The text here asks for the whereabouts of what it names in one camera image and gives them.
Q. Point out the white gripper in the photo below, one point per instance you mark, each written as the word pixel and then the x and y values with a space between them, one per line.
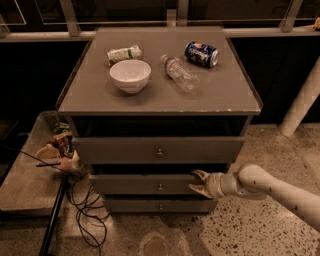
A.
pixel 214 184

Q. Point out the grey drawer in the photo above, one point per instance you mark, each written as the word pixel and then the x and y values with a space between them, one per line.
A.
pixel 169 184
pixel 158 206
pixel 158 150

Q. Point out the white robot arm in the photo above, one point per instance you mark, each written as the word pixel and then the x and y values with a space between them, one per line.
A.
pixel 255 183

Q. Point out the grey bottom drawer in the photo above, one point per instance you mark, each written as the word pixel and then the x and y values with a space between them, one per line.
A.
pixel 158 206

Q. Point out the grey drawer cabinet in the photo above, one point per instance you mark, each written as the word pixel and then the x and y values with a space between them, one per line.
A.
pixel 222 105

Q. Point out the grey top drawer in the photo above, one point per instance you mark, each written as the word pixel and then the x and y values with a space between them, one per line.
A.
pixel 158 150

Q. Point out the clear plastic water bottle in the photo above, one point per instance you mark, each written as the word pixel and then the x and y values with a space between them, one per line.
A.
pixel 179 73

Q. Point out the blue soda can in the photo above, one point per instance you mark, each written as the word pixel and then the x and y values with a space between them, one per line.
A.
pixel 201 54

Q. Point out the white bowl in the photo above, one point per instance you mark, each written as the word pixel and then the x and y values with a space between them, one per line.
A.
pixel 130 76

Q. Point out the pile of small objects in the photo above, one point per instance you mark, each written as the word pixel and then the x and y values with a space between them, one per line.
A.
pixel 59 151

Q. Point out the white green crushed can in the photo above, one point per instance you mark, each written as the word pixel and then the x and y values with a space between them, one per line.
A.
pixel 117 55

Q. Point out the grey side tray table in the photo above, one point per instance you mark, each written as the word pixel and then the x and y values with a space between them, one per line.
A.
pixel 29 190

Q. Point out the white diagonal post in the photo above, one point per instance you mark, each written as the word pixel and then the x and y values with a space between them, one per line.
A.
pixel 304 100

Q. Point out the metal railing frame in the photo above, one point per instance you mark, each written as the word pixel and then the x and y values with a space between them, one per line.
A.
pixel 57 20

